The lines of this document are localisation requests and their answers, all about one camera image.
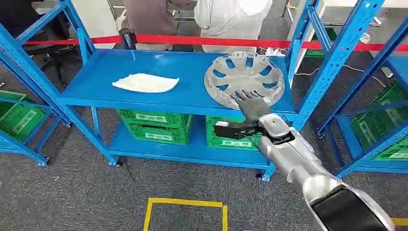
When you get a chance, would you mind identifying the green plastic crate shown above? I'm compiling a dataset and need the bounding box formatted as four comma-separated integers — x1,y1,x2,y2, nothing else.
304,28,337,59
0,90,49,143
350,79,408,151
205,115,264,151
116,108,194,146
370,136,408,162

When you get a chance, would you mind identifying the black barrier post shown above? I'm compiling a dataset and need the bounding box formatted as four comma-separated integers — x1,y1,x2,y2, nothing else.
118,28,138,51

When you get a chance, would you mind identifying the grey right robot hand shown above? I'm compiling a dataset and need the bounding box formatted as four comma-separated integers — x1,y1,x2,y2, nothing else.
231,90,271,125

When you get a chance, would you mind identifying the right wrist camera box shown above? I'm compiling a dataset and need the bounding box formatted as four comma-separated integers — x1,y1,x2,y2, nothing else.
214,120,266,141

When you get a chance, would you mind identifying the yellow floor tape square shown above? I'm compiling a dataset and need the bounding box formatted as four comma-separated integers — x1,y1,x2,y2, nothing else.
142,197,229,231

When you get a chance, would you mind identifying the white cloth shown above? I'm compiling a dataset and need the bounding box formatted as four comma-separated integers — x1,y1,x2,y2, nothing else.
111,73,180,94

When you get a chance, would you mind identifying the person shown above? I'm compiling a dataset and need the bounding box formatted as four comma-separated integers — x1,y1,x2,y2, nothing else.
194,0,274,54
116,0,192,52

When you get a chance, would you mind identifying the white floor cable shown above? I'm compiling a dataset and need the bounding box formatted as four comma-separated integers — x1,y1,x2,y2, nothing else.
293,63,388,89

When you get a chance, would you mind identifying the black office chair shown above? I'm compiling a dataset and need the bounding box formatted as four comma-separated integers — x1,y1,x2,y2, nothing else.
19,17,84,87

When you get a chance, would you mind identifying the blue metal shelf rack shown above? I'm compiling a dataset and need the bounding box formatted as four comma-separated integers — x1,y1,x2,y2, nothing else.
0,0,386,183
315,17,408,180
0,90,71,167

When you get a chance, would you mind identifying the red barrier tape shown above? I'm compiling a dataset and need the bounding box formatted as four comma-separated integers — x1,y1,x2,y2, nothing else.
24,34,408,52

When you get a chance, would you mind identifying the silver wheel hubcap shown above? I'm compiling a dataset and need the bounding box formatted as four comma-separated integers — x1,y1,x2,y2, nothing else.
204,51,286,111

